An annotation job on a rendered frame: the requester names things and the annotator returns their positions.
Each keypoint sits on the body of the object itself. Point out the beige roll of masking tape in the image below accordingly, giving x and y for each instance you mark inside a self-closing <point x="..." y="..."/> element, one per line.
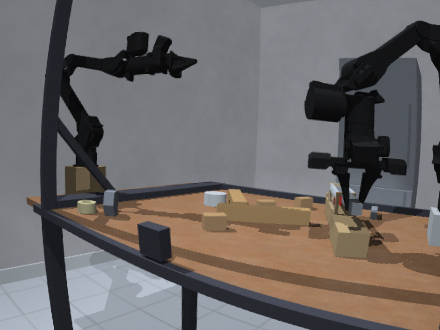
<point x="90" y="208"/>

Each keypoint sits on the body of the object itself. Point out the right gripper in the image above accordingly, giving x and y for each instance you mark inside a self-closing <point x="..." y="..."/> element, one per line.
<point x="372" y="173"/>

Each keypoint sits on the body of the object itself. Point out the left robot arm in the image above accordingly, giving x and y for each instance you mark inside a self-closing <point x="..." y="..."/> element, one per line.
<point x="89" y="133"/>

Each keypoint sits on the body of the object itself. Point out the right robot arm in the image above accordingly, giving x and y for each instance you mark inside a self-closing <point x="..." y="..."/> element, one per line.
<point x="325" y="102"/>

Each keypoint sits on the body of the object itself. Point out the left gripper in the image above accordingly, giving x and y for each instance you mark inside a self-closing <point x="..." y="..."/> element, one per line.
<point x="171" y="61"/>

